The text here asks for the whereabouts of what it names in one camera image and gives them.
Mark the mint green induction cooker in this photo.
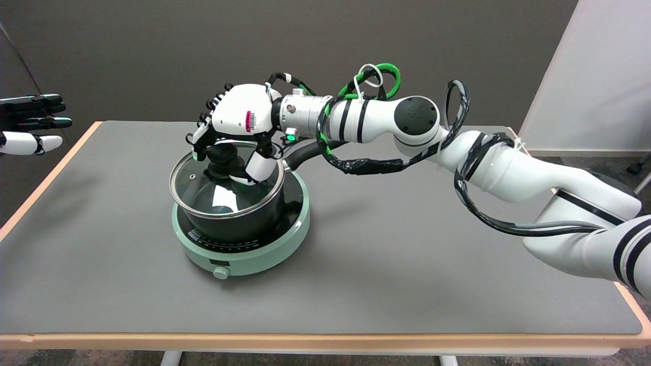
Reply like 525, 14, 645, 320
172, 170, 311, 281

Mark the black saucepan with handle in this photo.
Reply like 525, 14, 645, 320
175, 141, 327, 243

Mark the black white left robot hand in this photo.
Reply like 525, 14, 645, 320
0, 94, 73, 157

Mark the grey table mat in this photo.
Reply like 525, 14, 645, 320
0, 121, 644, 335

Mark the glass pot lid black knob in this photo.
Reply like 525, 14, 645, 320
169, 141, 286, 220

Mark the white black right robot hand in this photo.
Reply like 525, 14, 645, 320
186, 83, 285, 187

